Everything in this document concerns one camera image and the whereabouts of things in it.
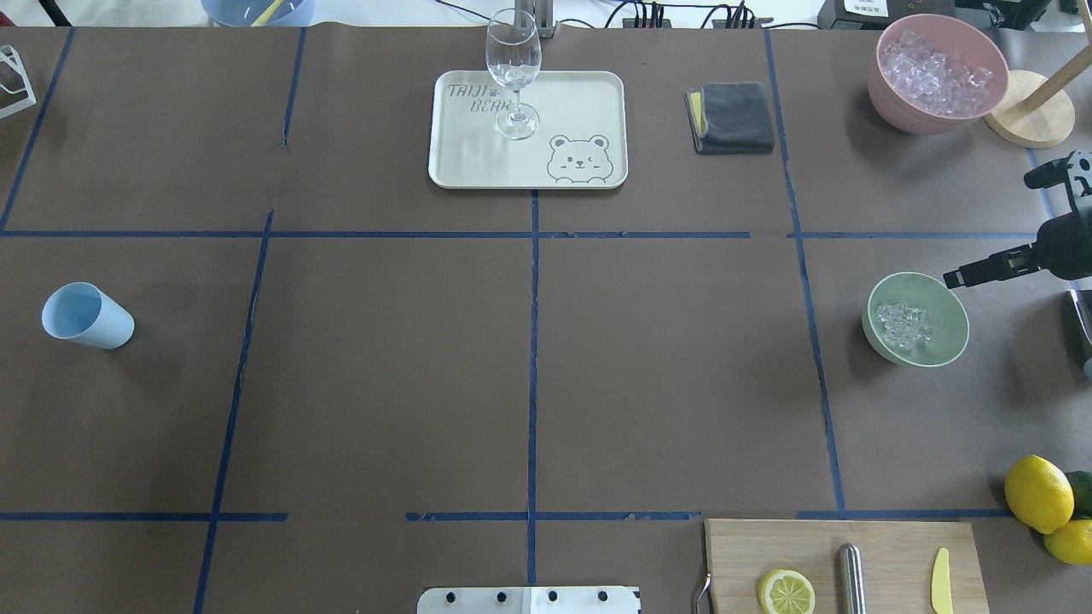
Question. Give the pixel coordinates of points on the light blue cup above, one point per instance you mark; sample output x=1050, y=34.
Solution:
x=82, y=314

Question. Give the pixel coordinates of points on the whole lemon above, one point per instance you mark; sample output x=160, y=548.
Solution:
x=1039, y=494

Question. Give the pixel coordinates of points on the ice cubes in green bowl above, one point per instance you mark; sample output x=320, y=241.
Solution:
x=903, y=327

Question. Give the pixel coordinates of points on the green lime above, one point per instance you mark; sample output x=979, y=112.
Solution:
x=1081, y=485

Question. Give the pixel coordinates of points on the wooden paper towel stand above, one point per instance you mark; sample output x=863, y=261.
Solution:
x=1036, y=112

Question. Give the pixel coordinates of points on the cream bear tray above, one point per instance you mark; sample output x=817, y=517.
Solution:
x=567, y=132

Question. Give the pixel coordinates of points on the yellow plastic fork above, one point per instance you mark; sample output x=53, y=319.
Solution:
x=267, y=14

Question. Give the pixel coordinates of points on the lemon half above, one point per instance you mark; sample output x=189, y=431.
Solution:
x=786, y=591

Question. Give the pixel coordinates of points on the grey folded cloth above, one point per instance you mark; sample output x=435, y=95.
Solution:
x=730, y=118

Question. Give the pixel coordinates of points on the blue bowl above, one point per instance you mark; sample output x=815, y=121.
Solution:
x=246, y=13

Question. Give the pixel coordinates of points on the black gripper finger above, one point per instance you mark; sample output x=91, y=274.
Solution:
x=1001, y=266

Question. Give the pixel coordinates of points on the white wire cup rack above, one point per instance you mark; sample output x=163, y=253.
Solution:
x=16, y=87

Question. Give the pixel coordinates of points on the pink bowl with ice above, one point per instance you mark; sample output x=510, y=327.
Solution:
x=932, y=74

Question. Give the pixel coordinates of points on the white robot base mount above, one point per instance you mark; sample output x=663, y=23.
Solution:
x=531, y=599

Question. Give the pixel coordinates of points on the metal cylinder tool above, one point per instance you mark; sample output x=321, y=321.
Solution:
x=853, y=593

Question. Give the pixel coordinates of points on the wine glass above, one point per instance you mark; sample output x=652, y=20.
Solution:
x=514, y=58

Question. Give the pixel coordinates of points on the green bowl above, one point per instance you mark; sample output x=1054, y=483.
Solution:
x=951, y=326

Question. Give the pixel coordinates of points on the yellow plastic knife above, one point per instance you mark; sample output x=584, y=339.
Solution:
x=941, y=592

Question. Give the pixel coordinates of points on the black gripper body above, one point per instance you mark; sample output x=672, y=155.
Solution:
x=1066, y=246

